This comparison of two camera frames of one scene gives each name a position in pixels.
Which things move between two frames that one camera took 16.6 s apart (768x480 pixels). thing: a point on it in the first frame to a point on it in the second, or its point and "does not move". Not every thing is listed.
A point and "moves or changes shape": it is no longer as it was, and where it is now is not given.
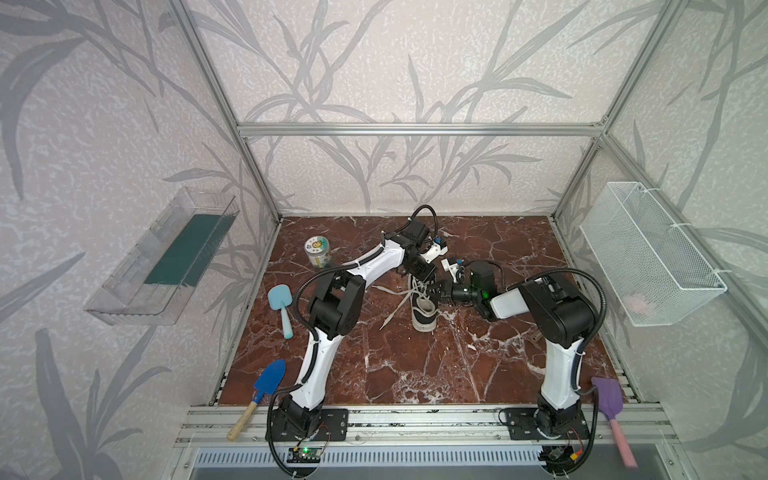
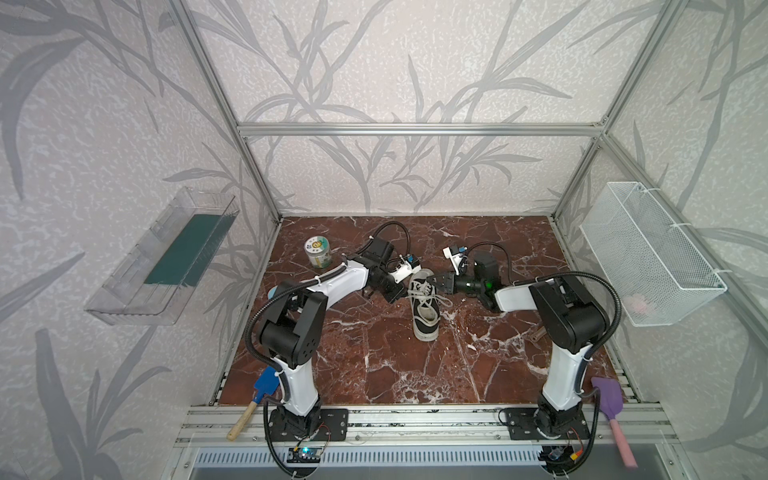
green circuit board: x=304 y=455 does not move
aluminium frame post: x=665 y=23 does not move
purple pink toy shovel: x=611 y=397 does not move
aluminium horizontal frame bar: x=416 y=129 does not move
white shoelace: x=407 y=292 to x=428 y=300
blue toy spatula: x=267 y=382 does not move
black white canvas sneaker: x=424 y=303 moves or changes shape
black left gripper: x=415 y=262 to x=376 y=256
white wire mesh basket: x=656 y=265 does not move
